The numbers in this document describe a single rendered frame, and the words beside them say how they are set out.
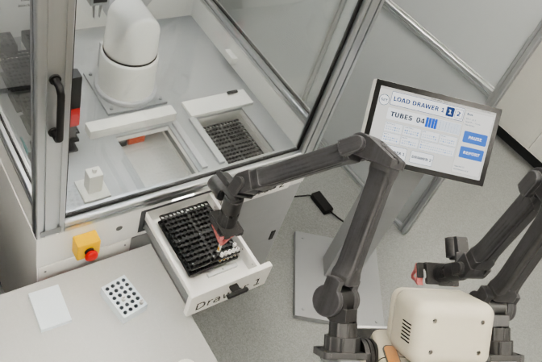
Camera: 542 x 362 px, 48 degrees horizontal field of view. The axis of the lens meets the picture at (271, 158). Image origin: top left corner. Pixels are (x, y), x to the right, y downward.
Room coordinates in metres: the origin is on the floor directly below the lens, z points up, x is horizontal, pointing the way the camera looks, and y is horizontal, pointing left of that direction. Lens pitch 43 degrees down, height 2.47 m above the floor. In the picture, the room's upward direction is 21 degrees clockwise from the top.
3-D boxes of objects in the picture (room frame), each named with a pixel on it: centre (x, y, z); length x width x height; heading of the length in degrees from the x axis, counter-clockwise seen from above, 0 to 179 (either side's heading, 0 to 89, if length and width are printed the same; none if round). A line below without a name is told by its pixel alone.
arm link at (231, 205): (1.16, 0.06, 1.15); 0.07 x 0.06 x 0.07; 48
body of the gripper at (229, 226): (1.16, 0.05, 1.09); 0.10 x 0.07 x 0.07; 44
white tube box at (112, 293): (0.97, 0.26, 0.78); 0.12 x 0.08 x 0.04; 58
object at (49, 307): (0.86, 0.44, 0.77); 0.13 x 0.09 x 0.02; 46
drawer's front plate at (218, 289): (1.07, -0.02, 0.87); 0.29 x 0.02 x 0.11; 138
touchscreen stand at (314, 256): (1.93, -0.53, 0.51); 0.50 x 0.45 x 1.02; 13
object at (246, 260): (1.21, 0.13, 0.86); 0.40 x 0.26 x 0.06; 48
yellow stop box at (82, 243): (1.03, 0.42, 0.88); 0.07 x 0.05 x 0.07; 138
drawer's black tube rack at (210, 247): (1.21, 0.13, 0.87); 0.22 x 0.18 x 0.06; 48
